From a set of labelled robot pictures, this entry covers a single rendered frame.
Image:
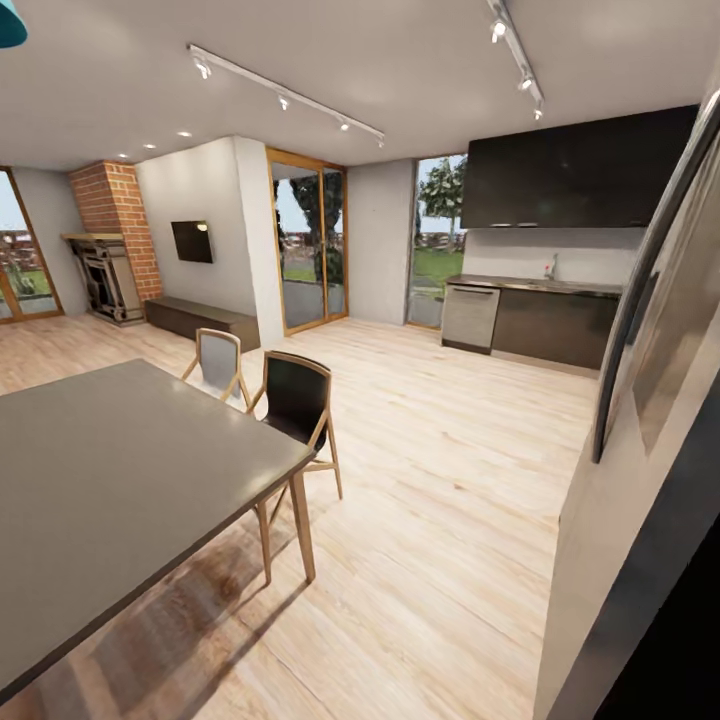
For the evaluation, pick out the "door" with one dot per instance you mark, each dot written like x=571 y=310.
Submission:
x=309 y=201
x=26 y=289

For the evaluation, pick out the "wood fireplace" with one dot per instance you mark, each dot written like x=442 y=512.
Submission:
x=111 y=293

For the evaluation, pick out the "straight chair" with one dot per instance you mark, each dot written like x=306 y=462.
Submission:
x=219 y=356
x=299 y=393

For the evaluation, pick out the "fixed window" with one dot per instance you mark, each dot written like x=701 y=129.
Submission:
x=437 y=241

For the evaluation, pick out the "fridge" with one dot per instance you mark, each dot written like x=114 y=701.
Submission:
x=633 y=621

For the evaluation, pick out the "wall mounted tv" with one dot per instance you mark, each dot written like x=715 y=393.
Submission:
x=192 y=241

